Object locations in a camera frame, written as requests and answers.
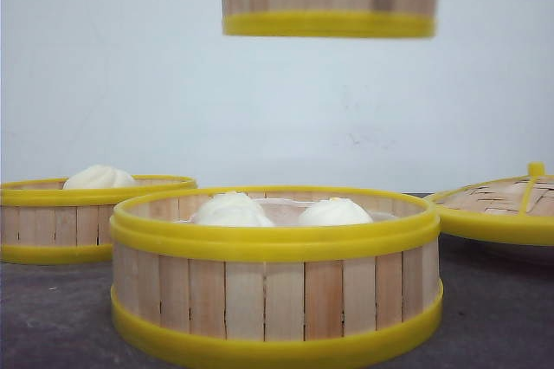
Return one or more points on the woven bamboo steamer lid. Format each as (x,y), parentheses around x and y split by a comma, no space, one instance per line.
(516,211)

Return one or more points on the front right white bun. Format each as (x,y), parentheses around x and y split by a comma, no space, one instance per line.
(334,211)

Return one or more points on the white plate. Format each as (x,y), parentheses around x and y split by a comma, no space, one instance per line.
(531,254)

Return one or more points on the front left white bun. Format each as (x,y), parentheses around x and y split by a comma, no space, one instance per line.
(234,209)

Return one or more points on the left basket white bun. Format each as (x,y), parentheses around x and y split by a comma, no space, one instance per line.
(99,177)

